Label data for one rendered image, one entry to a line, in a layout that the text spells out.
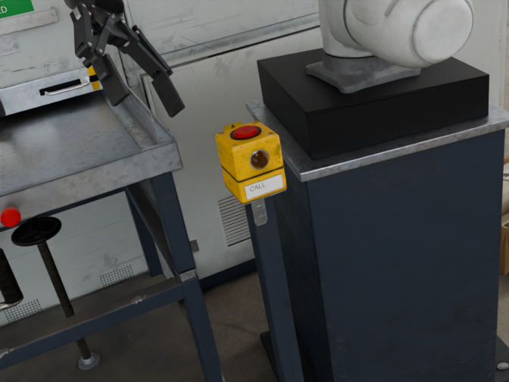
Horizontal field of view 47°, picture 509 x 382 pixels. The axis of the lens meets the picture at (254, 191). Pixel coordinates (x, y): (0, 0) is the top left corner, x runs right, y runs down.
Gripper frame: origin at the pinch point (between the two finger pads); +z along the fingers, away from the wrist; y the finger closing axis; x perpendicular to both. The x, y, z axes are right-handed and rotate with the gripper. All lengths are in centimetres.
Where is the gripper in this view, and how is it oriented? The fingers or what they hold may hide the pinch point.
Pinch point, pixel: (148, 100)
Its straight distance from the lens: 89.9
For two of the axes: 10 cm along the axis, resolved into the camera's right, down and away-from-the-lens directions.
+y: 4.6, 0.0, 8.9
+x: -7.6, 5.3, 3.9
